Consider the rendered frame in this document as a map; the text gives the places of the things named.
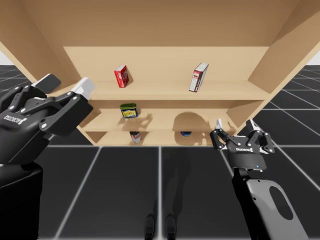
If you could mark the red and white can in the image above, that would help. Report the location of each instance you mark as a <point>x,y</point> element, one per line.
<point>135,137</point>

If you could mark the pale wooden shelf unit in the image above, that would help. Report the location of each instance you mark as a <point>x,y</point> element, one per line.
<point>165,32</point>

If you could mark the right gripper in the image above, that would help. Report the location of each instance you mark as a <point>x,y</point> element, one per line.
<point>246,156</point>

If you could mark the red and white carton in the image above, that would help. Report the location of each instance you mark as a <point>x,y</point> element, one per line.
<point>198,78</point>

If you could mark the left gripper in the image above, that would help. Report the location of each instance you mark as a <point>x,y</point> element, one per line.
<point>20,140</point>

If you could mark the green and blue rectangular can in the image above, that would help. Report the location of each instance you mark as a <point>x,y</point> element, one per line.
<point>129,111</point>

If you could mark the blue flat can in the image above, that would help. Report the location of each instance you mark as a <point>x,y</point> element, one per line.
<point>186,134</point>

